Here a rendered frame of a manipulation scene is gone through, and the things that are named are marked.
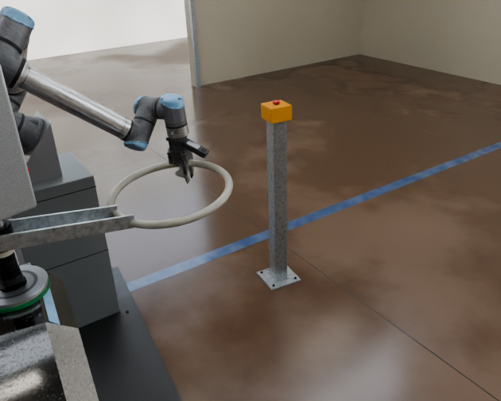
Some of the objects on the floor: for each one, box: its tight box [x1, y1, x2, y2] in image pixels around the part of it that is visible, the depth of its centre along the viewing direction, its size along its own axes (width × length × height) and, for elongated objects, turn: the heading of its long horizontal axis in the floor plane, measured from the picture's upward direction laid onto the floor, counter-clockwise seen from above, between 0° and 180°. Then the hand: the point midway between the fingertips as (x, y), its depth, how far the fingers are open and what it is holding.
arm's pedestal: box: [6, 151, 129, 328], centre depth 271 cm, size 50×50×85 cm
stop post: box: [256, 99, 301, 290], centre depth 285 cm, size 20×20×109 cm
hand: (191, 177), depth 222 cm, fingers closed on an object, 4 cm apart
